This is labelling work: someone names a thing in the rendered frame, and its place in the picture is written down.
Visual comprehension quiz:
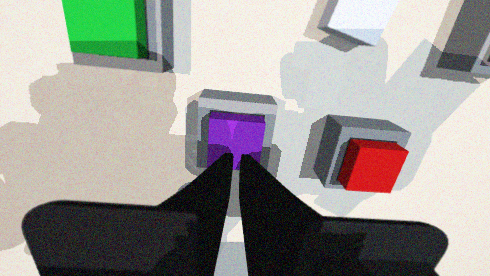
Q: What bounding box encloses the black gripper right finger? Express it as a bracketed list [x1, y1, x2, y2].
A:
[239, 154, 449, 276]

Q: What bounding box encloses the purple button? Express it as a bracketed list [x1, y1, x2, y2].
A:
[197, 89, 278, 170]

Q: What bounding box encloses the red button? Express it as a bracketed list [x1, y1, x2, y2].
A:
[313, 114, 412, 194]

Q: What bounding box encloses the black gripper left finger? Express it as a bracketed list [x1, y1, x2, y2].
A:
[21, 153, 233, 276]

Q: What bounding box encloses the blue button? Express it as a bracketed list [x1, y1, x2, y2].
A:
[436, 0, 490, 75]

